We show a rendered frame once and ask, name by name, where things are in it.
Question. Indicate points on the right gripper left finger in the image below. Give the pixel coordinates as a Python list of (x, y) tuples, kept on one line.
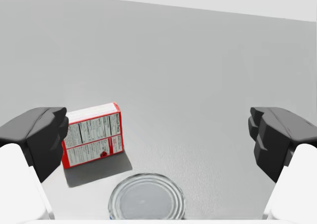
[(37, 139)]

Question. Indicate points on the red and white carton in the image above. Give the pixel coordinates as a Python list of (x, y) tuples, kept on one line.
[(92, 137)]

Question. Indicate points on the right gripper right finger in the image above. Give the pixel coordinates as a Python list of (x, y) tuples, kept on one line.
[(275, 139)]

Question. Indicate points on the blue flat can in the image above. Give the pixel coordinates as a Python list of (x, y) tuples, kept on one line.
[(146, 197)]

